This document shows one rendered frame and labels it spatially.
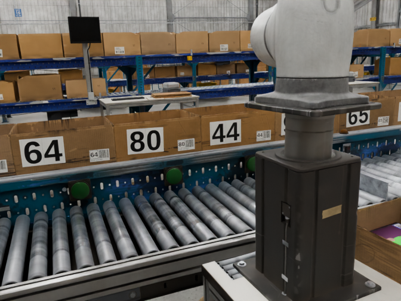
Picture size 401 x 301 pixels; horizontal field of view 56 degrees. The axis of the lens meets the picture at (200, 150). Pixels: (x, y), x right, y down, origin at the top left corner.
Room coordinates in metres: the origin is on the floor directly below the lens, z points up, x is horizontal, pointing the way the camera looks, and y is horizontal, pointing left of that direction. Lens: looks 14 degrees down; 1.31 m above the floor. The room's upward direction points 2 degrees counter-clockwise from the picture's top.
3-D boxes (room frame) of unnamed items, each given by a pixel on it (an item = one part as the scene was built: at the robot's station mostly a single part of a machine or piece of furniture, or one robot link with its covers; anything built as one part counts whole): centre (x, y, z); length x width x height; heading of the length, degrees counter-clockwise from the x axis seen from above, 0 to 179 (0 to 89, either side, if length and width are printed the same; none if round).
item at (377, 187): (1.59, -0.64, 0.76); 0.46 x 0.01 x 0.09; 21
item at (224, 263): (1.00, -0.17, 0.74); 0.28 x 0.02 x 0.02; 114
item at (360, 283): (0.85, -0.25, 0.91); 0.26 x 0.26 x 0.33; 24
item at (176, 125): (1.75, 0.23, 0.96); 0.39 x 0.29 x 0.17; 111
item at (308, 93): (0.85, -0.27, 1.23); 0.22 x 0.18 x 0.06; 121
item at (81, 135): (1.61, 0.59, 0.96); 0.39 x 0.29 x 0.17; 111
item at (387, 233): (0.98, -0.55, 0.78); 0.19 x 0.14 x 0.02; 116
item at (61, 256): (1.16, 0.49, 0.72); 0.52 x 0.05 x 0.05; 21
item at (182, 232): (1.30, 0.12, 0.72); 0.52 x 0.05 x 0.05; 21
